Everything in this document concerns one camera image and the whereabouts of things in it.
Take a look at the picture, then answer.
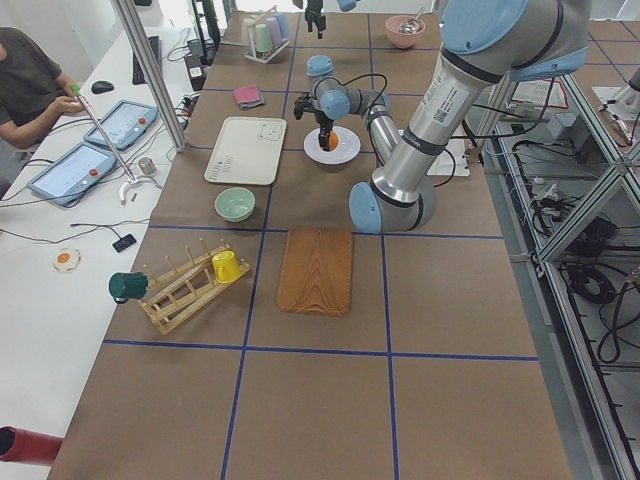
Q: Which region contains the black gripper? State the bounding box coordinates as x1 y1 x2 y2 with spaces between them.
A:
305 0 325 38
314 108 334 150

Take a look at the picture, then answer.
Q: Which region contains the orange fruit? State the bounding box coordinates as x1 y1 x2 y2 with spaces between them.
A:
328 132 339 151

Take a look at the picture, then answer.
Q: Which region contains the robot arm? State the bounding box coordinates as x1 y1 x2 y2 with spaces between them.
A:
295 0 591 234
292 0 357 39

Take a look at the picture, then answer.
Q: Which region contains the cream bear tray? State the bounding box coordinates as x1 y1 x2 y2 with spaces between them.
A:
203 116 287 186

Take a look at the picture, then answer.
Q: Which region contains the brown wooden tray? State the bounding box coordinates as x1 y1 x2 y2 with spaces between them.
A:
276 227 354 316

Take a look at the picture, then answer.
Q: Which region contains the white ridged plate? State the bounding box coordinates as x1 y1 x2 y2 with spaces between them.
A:
303 126 361 166

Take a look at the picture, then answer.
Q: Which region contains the light blue cup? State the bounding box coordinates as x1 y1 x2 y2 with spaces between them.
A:
274 12 290 39

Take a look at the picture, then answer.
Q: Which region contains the lilac cup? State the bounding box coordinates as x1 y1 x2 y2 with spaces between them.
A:
265 16 283 46

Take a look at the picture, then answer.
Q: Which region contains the light green cup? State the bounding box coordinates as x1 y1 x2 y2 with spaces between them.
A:
254 24 273 56

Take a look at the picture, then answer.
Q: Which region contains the pink bowl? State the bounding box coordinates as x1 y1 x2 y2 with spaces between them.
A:
385 15 426 49

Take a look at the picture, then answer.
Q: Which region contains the pink folded cloth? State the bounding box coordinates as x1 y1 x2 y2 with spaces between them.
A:
232 85 265 110

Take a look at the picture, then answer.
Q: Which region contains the metal scoop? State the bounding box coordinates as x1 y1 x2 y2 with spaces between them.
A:
399 7 425 34

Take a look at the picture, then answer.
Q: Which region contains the green bowl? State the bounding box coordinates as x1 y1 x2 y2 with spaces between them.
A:
214 187 256 223

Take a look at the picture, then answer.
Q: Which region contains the yellow cup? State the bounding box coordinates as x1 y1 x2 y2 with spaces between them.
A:
212 250 242 284

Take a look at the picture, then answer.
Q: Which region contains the small metal cylinder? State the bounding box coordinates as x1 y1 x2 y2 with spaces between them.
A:
138 157 157 177

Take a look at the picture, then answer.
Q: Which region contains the black keyboard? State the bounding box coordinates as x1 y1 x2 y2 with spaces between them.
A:
131 35 163 85

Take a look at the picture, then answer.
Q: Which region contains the far teach pendant tablet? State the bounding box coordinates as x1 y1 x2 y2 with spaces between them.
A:
100 100 158 151

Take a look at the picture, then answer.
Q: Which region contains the teach pendant tablet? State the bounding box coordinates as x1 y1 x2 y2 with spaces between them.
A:
27 142 116 206
100 100 158 151

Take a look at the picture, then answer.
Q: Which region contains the black computer mouse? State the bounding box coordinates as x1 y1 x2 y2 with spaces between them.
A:
91 80 114 95

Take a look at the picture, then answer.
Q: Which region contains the wooden cup rack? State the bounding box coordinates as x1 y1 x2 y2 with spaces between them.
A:
138 238 251 335

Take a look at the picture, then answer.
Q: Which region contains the small black device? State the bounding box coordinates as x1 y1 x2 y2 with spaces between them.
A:
112 234 137 253

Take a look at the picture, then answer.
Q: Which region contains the near teach pendant tablet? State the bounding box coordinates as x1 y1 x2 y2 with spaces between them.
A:
27 142 116 206

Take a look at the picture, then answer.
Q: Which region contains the dark green cup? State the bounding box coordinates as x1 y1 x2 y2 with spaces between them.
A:
108 272 149 304

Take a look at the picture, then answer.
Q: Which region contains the fried egg toy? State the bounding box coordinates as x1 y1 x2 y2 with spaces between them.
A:
53 248 81 273

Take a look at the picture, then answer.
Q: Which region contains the seated person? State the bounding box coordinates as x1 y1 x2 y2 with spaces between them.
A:
0 27 94 196

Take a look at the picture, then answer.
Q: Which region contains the red cylinder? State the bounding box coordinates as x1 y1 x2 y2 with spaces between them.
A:
1 426 63 466

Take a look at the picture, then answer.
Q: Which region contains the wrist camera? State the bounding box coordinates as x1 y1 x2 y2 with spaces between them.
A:
293 92 316 120

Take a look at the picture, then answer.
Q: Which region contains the white wire cup rack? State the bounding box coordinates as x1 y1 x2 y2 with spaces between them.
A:
242 6 291 64

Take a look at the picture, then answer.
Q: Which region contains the aluminium frame post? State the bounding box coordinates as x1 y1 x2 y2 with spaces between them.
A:
112 0 186 153

